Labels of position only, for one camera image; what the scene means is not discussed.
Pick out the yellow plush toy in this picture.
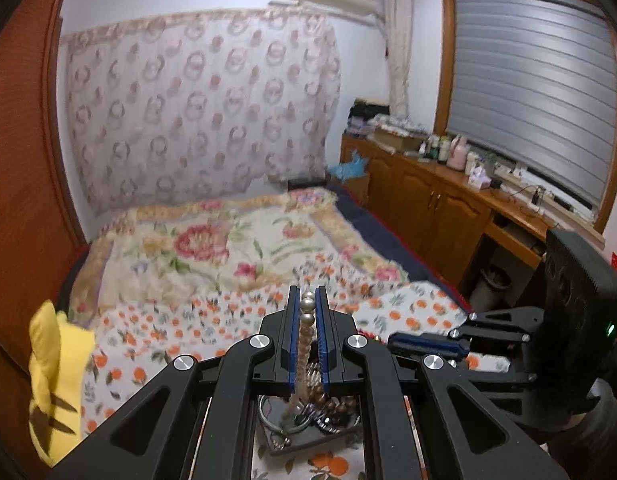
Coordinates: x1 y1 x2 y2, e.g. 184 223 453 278
28 300 95 467

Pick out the wooden sideboard cabinet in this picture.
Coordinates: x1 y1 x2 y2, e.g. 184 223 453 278
340 134 604 292

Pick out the white pearl necklace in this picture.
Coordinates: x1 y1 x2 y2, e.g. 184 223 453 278
286 288 323 418

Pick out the pink bottle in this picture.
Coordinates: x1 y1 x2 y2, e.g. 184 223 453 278
446 136 469 172

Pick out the blue plastic bag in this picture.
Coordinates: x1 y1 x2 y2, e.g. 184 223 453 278
327 150 369 183

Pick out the tied beige curtain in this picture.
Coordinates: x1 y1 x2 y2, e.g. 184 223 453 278
384 0 413 119

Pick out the silver cuff bangle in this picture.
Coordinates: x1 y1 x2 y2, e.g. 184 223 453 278
258 396 311 436

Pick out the black open jewelry box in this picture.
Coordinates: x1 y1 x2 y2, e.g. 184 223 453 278
256 398 363 455

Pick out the person's right hand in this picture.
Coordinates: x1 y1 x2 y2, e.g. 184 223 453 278
548 379 617 479

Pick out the grey window blind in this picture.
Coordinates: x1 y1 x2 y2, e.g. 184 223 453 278
447 0 617 207

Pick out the pink circle pattern curtain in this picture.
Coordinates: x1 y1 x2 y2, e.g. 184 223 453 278
66 8 341 216

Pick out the brown wooden bead bracelet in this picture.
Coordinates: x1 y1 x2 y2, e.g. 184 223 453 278
307 389 359 418

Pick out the floral bed quilt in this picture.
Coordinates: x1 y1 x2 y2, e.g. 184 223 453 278
66 188 407 328

